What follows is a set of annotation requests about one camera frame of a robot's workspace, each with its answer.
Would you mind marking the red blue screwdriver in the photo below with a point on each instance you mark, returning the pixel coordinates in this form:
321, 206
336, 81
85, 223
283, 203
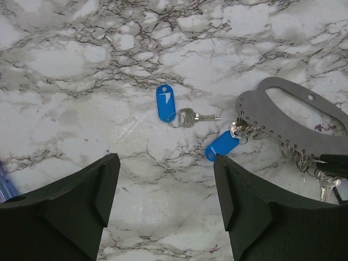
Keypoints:
7, 189

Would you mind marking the blue key tag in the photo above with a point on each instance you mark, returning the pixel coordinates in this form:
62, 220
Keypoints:
166, 103
221, 146

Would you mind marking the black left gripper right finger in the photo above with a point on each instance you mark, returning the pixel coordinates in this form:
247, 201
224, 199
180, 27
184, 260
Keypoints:
267, 222

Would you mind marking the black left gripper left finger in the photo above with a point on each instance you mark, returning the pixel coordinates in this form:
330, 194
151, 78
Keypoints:
63, 220

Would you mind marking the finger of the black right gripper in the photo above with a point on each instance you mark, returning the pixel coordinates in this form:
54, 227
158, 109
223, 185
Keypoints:
334, 164

